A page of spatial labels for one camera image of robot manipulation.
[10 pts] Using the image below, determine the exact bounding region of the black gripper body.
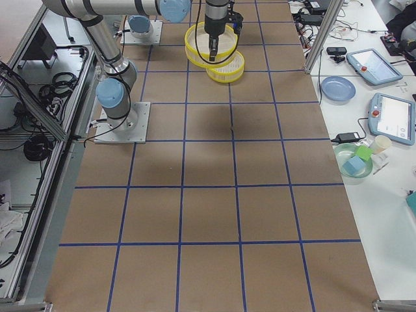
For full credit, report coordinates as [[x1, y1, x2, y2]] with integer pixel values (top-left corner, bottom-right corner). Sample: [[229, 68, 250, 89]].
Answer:
[[204, 0, 243, 39]]

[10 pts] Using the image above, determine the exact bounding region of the yellow steamer layer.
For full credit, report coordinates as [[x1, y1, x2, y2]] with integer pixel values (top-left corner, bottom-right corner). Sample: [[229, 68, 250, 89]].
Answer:
[[185, 22, 238, 68], [185, 48, 245, 83]]

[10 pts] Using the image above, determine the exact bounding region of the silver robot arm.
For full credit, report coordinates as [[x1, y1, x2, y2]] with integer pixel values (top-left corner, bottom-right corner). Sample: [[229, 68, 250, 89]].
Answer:
[[128, 15, 153, 40], [43, 1, 244, 79]]

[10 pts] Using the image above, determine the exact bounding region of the black webcam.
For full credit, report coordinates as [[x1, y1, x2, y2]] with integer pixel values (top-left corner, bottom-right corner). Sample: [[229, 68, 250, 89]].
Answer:
[[326, 47, 347, 64]]

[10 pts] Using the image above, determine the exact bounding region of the blue plate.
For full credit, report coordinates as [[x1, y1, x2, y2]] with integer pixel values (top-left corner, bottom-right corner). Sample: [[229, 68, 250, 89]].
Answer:
[[321, 76, 356, 102]]

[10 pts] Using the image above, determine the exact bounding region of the upper teach pendant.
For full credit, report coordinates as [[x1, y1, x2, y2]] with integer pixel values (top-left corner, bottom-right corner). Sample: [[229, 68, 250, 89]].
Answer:
[[346, 48, 403, 85]]

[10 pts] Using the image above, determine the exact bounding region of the teach pendant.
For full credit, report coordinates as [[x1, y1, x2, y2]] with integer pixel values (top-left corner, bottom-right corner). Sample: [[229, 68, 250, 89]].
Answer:
[[368, 93, 415, 146], [346, 48, 403, 85]]

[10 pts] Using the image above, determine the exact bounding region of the black power adapter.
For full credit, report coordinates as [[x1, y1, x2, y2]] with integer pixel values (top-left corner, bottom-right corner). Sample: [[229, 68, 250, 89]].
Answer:
[[331, 132, 361, 144]]

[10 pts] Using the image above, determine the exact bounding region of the green transparent bowl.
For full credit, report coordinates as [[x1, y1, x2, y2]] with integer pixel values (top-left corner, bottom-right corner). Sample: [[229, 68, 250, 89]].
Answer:
[[334, 143, 373, 178]]

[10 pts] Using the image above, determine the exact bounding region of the green foam cube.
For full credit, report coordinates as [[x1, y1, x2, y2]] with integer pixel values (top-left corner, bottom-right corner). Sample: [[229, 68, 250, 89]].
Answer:
[[355, 145, 372, 162]]

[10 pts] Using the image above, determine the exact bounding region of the lower teach pendant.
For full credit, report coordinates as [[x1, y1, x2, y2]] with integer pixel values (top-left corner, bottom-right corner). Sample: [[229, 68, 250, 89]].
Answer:
[[368, 93, 415, 146]]

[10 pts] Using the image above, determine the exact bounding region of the blue foam cube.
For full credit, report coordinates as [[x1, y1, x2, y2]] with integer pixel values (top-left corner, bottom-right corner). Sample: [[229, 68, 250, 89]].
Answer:
[[341, 156, 366, 177]]

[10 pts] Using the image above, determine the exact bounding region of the paper cup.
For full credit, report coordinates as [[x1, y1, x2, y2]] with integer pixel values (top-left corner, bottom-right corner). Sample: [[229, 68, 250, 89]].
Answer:
[[370, 135, 392, 154]]

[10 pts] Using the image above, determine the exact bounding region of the aluminium frame post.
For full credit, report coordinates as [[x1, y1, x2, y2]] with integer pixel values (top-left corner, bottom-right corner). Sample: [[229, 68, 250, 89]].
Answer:
[[304, 0, 344, 74]]

